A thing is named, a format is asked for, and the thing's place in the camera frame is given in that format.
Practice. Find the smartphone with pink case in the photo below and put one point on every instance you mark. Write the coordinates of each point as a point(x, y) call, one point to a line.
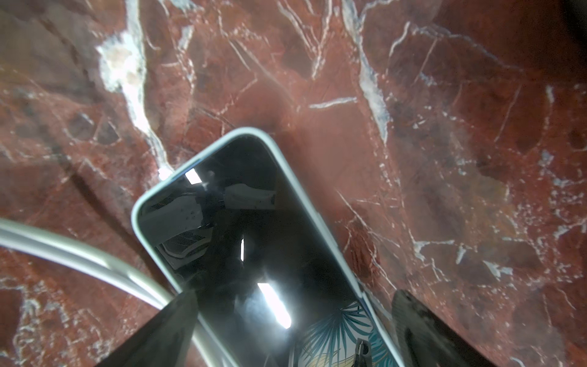
point(234, 225)

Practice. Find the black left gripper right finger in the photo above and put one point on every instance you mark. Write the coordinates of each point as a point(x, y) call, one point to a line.
point(425, 340)

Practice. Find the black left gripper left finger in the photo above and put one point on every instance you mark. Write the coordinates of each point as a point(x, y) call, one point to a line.
point(162, 341)

